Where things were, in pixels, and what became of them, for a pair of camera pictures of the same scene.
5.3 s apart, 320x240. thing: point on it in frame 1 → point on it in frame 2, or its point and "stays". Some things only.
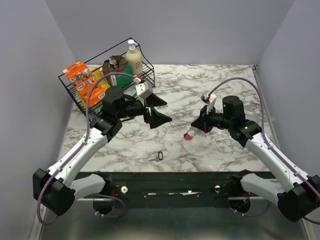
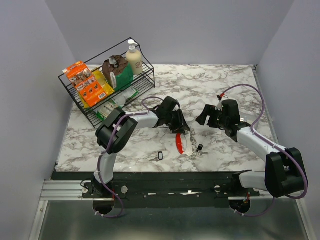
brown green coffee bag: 117,64 stays
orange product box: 84,81 stays
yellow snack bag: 103,81 stays
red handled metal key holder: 189,134 → 181,142
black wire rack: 122,66 stays
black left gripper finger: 157,119 → 177,129
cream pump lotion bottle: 134,57 stays
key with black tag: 160,156 stays
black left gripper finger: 153,100 → 182,125
